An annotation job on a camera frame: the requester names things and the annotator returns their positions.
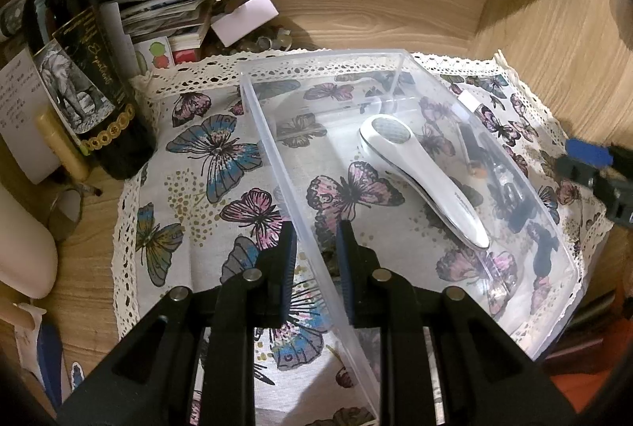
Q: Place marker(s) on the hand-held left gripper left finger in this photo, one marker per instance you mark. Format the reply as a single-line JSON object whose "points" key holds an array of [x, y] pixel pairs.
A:
{"points": [[289, 268]]}

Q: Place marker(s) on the white handheld device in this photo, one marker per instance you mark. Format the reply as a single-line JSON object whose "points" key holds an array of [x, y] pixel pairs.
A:
{"points": [[425, 188]]}

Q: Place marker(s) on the cream cylindrical candle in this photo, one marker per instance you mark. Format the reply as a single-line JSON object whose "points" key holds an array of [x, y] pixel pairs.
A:
{"points": [[22, 248]]}

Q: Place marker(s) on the fruit sticker sheet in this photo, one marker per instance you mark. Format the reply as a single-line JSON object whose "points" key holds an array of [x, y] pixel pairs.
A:
{"points": [[158, 50]]}

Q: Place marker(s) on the stack of booklets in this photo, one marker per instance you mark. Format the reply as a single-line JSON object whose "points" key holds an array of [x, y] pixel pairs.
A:
{"points": [[168, 10]]}

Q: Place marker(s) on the small white cardboard box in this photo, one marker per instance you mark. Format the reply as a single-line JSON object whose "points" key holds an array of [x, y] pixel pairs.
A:
{"points": [[245, 18]]}

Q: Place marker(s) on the yellowish wax candle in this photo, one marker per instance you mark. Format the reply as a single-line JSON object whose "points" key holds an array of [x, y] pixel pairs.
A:
{"points": [[62, 144]]}

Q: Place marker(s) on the dark wine bottle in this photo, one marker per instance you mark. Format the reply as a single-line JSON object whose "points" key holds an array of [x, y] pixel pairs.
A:
{"points": [[106, 109]]}

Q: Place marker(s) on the butterfly print tablecloth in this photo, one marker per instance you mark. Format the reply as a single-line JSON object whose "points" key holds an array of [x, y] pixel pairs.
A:
{"points": [[207, 188]]}

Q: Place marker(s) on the blue plastic item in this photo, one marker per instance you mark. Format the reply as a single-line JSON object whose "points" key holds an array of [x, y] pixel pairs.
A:
{"points": [[49, 357]]}

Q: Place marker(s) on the clear plastic storage container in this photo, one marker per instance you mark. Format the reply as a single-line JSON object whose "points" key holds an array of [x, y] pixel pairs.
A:
{"points": [[316, 149]]}

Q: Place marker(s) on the pile of bottle caps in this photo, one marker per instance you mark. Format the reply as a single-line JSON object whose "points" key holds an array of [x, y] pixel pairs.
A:
{"points": [[269, 41]]}

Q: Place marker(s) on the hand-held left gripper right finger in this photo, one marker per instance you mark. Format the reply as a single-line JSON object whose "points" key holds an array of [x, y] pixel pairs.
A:
{"points": [[346, 277]]}

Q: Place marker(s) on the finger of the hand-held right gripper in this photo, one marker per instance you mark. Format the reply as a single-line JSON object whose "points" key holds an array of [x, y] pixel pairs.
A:
{"points": [[586, 152]]}

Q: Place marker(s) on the white handwritten paper note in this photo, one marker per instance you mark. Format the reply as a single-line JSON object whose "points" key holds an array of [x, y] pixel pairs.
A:
{"points": [[20, 109]]}

